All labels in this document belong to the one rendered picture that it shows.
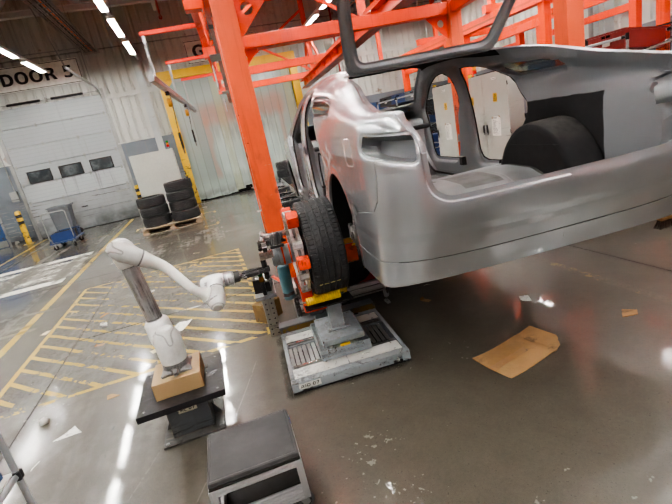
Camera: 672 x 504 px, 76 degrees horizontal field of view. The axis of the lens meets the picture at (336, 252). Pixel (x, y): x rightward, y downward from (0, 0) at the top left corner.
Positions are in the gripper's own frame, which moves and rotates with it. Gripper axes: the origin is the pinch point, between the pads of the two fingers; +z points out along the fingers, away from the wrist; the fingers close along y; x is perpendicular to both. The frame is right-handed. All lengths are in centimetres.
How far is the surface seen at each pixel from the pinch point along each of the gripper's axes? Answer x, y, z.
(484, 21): 227, -676, 584
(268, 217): 22, -62, 12
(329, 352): -68, 6, 29
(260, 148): 74, -62, 18
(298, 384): -76, 20, 3
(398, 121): 75, 80, 76
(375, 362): -77, 20, 56
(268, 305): -54, -75, -6
